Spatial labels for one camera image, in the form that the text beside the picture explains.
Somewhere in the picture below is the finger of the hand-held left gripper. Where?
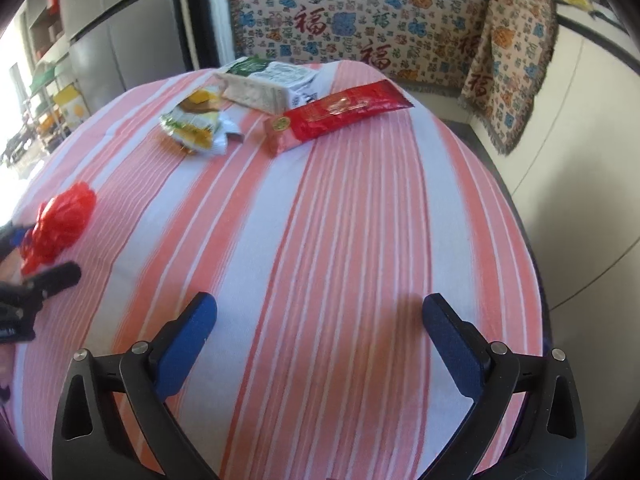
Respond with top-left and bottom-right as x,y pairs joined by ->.
0,225 -> 33,263
22,261 -> 82,301

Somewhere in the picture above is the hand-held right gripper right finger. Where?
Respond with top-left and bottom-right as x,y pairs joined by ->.
422,294 -> 587,480

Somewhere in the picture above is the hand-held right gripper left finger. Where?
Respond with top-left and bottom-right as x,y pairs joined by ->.
51,292 -> 218,480

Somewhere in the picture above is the red plastic bag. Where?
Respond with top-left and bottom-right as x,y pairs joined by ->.
20,182 -> 97,276

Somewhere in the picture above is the white yellow cardboard box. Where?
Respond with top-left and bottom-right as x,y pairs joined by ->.
52,87 -> 89,129

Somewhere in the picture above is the metal shelf rack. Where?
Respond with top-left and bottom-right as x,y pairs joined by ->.
20,55 -> 71,151

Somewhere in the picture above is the pink striped tablecloth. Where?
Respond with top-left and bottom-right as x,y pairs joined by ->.
10,60 -> 546,480

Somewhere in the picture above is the yellow green snack wrapper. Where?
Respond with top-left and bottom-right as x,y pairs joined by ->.
159,87 -> 246,158

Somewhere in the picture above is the grey refrigerator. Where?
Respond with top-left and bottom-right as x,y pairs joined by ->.
57,0 -> 201,111

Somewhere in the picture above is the red snack wrapper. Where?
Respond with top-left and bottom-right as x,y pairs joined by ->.
262,80 -> 415,158

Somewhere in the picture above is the green white milk carton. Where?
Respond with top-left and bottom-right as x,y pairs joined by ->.
214,56 -> 321,113

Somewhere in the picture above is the black door frame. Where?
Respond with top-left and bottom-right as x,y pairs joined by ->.
172,0 -> 222,72

